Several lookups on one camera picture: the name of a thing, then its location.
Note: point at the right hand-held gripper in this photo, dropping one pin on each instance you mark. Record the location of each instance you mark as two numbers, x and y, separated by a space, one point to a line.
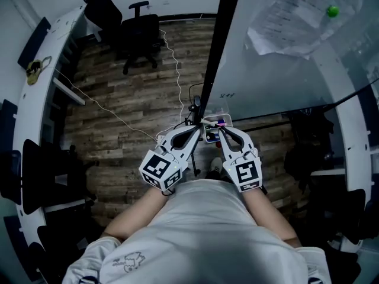
245 173

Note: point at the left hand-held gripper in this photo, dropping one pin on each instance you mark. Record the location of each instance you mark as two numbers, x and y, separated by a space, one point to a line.
155 167

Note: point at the markers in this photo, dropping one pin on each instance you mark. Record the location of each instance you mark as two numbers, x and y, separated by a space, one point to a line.
213 135

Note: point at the white tray of markers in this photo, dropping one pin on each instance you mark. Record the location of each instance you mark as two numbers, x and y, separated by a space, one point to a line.
222 116

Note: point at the person's left forearm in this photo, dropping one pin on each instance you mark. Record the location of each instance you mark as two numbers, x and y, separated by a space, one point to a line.
133 214

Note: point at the person's right forearm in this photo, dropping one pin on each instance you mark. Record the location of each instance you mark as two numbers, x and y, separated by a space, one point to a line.
269 214

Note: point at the person's white shoe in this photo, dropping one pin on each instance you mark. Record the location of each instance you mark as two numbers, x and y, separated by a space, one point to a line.
216 164

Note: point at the person's dark trousers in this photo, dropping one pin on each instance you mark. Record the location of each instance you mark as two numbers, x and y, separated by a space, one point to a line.
213 176

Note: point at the black chair with dark clothes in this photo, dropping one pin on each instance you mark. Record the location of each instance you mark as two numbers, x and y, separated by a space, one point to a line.
308 146

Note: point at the person in white coat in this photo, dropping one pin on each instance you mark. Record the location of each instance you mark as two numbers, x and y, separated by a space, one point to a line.
201 232

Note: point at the white curved desk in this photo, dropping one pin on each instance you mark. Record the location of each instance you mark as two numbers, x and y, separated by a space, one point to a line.
355 135
26 105

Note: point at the crumpled printed paper sheet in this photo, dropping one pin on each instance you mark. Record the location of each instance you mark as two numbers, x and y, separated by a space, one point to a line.
281 25

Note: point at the yellow cloth bag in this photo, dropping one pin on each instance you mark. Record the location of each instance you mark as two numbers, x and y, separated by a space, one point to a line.
33 74

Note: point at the green round magnet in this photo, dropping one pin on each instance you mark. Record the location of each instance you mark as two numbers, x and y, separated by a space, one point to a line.
333 11

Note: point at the dark blue desk partition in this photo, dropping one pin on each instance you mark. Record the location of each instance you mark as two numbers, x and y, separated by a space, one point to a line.
9 123
34 43
16 238

